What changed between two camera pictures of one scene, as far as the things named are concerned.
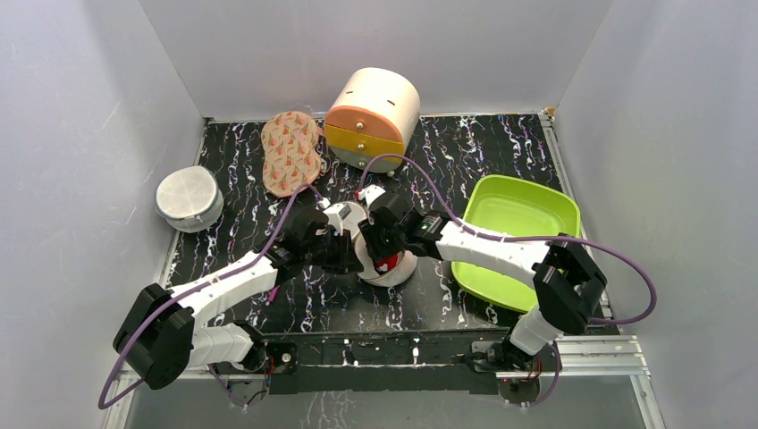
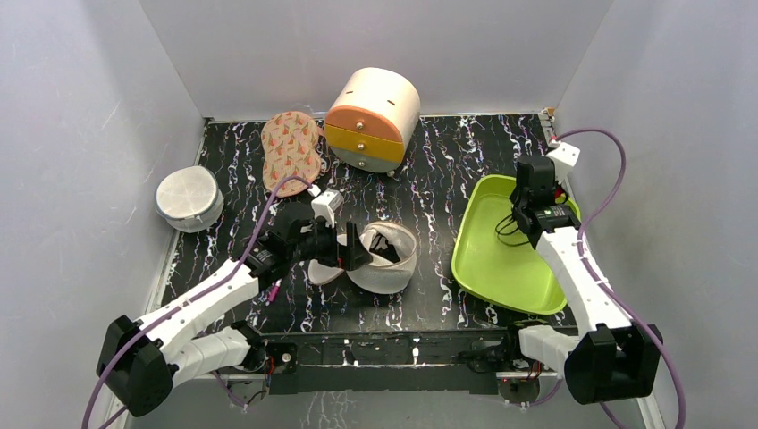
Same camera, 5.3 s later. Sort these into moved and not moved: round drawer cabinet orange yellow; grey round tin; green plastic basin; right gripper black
Moved: right gripper black
Not moved: grey round tin; round drawer cabinet orange yellow; green plastic basin
